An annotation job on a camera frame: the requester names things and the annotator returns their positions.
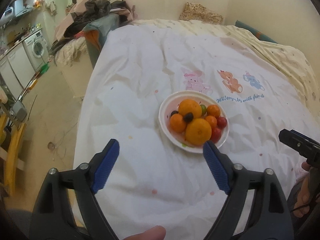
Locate red cherry tomato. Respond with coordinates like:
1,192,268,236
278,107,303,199
217,116,228,129
210,127,222,143

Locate large orange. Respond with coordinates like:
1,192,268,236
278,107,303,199
185,118,212,146
178,99,202,118

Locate small mandarin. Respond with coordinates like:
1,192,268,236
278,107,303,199
205,115,217,129
170,113,187,133
207,105,221,118

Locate small mandarin front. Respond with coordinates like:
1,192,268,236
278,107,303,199
207,105,221,118

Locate green cherry tomato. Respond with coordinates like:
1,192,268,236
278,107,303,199
200,105,207,116

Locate dark purple cherry tomato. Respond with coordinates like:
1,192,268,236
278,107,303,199
183,112,194,123

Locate person's right hand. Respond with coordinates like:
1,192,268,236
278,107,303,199
293,174,310,218

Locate person's left hand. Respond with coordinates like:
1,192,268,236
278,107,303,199
124,225,166,240

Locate yellow wooden chair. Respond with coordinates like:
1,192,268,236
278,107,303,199
1,113,27,196

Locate yellow patterned quilt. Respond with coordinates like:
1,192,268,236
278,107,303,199
132,19,319,119

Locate teal pillow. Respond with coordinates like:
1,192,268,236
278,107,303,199
235,21,276,43

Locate pink strawberry ceramic plate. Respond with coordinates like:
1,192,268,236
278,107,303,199
158,90,229,153

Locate white cartoon bed sheet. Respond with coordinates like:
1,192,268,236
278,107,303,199
74,25,319,239

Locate white kitchen cabinets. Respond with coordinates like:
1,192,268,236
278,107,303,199
1,43,35,99

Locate white washing machine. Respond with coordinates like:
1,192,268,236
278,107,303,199
22,29,49,72

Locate floral pillow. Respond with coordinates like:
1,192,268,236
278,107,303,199
179,2,224,24

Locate pile of clothes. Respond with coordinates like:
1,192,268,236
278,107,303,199
49,0,137,55

